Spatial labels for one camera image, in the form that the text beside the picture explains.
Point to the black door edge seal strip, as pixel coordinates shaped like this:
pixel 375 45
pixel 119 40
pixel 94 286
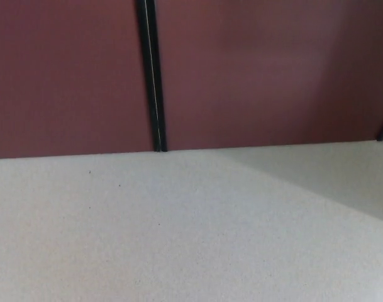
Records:
pixel 152 78

